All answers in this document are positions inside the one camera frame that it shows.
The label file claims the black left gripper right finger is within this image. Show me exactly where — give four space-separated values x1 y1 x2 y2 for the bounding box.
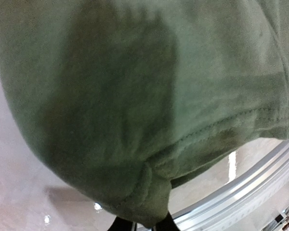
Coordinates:
155 212 180 231

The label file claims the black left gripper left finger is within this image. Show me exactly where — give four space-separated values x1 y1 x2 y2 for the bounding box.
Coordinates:
107 217 135 231

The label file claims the green garment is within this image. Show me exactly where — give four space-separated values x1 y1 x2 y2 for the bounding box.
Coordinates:
0 0 289 228

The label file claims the aluminium front rail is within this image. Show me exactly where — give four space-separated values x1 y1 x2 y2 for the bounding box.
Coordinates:
170 139 289 231

